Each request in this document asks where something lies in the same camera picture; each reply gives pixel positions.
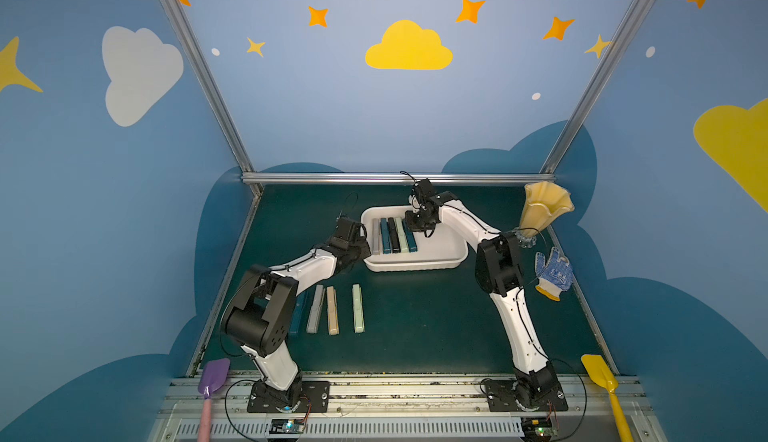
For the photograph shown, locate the black pliers group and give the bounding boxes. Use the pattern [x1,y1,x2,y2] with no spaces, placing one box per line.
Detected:
[387,217,401,253]

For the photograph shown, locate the white plastic storage box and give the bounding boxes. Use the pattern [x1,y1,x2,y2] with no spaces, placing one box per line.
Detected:
[361,205,469,272]

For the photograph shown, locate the beige pliers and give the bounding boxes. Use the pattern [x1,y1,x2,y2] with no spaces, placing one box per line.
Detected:
[326,286,340,336]

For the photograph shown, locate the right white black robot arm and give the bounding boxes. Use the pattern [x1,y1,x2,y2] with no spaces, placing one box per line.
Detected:
[405,178,561,411]

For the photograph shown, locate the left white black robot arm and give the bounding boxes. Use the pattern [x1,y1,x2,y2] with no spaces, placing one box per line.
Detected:
[219,216,371,412]

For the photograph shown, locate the yellow ruffled glass vase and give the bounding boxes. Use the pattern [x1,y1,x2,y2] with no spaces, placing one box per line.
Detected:
[514,181,574,248]

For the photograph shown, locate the blue white work glove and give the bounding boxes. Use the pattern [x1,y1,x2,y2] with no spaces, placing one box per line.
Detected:
[535,247,574,302]

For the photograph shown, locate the purple toy shovel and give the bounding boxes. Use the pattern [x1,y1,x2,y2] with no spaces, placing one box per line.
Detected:
[197,358,231,442]

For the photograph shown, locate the left green circuit board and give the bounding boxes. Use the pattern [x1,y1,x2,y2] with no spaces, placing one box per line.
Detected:
[268,419,307,437]

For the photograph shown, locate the green circuit board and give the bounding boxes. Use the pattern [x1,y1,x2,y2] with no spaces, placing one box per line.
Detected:
[521,418,558,442]
[268,419,307,437]

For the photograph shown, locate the yellow toy shovel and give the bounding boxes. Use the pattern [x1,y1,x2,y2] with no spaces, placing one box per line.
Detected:
[581,354,634,442]

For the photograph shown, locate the right green circuit board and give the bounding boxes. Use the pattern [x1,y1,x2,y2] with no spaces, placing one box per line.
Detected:
[521,418,558,442]

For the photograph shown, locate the aluminium frame rear bar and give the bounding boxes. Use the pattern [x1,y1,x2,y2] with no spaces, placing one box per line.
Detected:
[241,171,555,186]

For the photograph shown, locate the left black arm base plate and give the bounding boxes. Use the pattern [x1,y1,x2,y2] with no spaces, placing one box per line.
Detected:
[246,380,330,413]

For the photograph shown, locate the aluminium rail base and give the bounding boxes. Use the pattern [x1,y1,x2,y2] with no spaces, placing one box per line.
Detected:
[146,371,667,442]

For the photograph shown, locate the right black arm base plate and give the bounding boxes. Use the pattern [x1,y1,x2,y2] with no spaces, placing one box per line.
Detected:
[480,378,569,412]

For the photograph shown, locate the right aluminium frame post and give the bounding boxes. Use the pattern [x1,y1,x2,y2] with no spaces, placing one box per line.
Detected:
[539,0,656,179]

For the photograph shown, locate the aluminium frame post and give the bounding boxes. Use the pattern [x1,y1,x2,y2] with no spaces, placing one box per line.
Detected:
[159,0,253,176]
[539,0,656,179]

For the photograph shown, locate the left aluminium frame post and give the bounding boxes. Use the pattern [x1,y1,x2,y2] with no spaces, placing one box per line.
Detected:
[159,0,253,176]

